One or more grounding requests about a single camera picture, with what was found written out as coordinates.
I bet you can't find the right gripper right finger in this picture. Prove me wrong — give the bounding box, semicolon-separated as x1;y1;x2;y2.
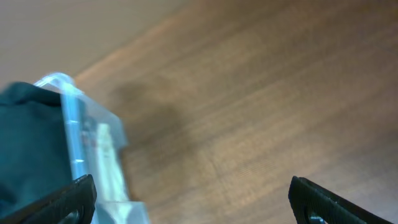
288;176;392;224

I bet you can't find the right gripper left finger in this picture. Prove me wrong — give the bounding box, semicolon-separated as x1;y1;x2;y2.
1;174;97;224

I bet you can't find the cream cloth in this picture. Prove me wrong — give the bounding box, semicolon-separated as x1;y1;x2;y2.
96;123;129;202

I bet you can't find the black garment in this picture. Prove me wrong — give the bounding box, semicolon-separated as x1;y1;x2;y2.
1;82;72;217

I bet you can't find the clear plastic storage bin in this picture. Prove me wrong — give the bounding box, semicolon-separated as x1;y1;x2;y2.
35;72;150;224

